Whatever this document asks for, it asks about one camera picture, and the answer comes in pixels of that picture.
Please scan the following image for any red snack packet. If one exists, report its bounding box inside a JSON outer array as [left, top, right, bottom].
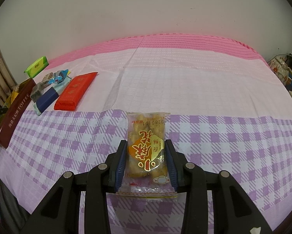
[[54, 72, 99, 111]]

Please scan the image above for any blue wrapped candy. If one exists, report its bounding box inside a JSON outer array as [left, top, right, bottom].
[[50, 69, 71, 84]]

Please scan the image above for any green snack packet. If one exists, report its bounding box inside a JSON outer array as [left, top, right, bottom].
[[24, 56, 49, 78]]

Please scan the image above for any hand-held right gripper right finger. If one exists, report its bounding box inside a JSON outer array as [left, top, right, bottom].
[[165, 139, 273, 234]]

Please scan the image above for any clear fried twist snack packet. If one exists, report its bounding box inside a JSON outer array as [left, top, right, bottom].
[[116, 112, 179, 201]]

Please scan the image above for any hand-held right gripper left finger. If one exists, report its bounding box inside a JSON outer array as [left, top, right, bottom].
[[19, 140, 128, 234]]

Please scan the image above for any pink and purple checked bedsheet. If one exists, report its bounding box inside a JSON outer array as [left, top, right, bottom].
[[0, 33, 292, 234]]

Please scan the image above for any yellow snack packet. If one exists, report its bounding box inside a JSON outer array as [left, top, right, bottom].
[[5, 84, 22, 108]]

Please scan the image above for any dark red packet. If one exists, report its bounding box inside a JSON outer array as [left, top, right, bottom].
[[0, 78, 37, 149]]

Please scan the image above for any grey cube snack packet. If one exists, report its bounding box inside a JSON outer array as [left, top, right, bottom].
[[30, 82, 50, 103]]

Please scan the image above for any blue snack packet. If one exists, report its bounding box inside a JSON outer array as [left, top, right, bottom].
[[33, 76, 71, 115]]

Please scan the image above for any floral tin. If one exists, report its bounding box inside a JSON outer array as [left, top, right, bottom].
[[268, 55, 289, 86]]

